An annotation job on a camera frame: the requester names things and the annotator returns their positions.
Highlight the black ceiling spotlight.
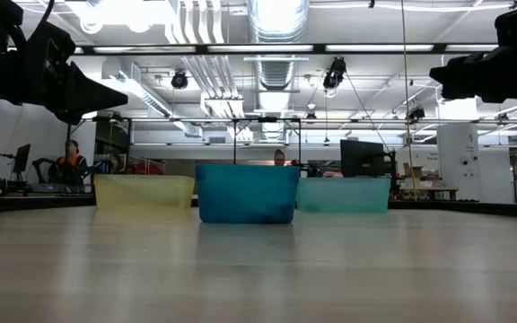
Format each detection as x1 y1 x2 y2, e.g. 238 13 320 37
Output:
322 56 348 91
170 69 190 90

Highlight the black computer monitor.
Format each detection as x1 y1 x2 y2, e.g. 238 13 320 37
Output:
339 138 386 179

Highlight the blue plastic bin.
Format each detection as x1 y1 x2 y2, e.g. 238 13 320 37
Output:
195 163 301 225

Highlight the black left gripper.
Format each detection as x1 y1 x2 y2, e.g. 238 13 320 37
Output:
0 42 129 126

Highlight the black left wrist camera cable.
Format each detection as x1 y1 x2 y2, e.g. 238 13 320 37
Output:
37 0 57 28

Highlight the black beam with light strips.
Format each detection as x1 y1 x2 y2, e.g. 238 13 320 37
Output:
6 42 502 56

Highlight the cardboard box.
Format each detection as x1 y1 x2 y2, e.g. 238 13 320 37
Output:
402 161 425 179

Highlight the yellow plastic bin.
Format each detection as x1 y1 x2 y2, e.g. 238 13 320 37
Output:
93 173 196 211

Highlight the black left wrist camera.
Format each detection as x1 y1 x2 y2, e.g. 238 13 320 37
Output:
27 21 78 68

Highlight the black metal workstation frame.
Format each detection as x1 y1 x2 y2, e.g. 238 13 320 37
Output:
63 116 303 167

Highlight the small black monitor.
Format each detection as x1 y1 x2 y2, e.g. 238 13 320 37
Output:
13 143 32 175

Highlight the teal plastic bin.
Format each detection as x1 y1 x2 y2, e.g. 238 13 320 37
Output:
295 177 392 214

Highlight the silver ribbed ventilation duct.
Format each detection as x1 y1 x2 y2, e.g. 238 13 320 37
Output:
245 0 310 91

